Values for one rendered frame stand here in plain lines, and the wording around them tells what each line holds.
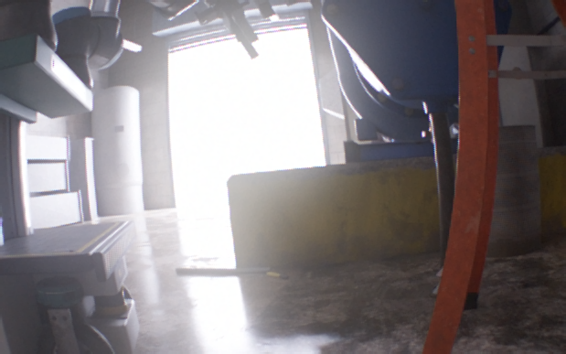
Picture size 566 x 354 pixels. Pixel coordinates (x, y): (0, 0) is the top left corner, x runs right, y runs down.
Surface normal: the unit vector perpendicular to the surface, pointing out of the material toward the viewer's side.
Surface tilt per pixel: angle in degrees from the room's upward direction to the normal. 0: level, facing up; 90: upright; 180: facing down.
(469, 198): 86
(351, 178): 90
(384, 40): 96
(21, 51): 90
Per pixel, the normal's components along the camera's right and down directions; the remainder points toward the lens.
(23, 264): 0.19, 0.01
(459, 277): -0.52, 0.01
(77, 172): -0.03, 0.03
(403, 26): -0.33, 0.17
